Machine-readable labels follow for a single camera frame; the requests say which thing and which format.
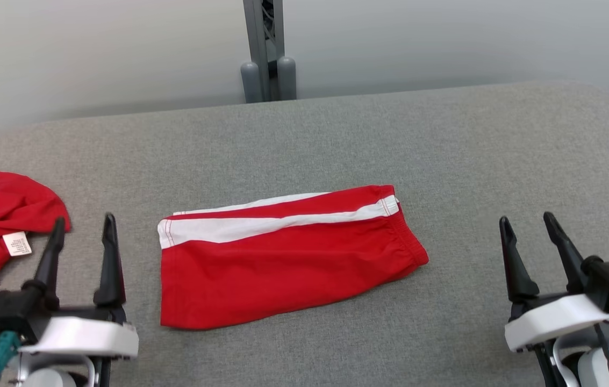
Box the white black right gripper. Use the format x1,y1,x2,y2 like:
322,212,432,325
499,212,609,353

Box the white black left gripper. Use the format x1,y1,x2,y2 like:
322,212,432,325
18,213,139,360

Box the red jersey shirt with print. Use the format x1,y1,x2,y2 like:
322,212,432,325
0,171,71,334

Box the red shorts with white stripe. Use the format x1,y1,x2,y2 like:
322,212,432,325
157,184,429,330

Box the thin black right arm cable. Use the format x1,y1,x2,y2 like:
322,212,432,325
594,322,609,387

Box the grey metal partition post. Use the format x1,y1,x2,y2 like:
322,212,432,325
272,0,297,101
240,0,271,104

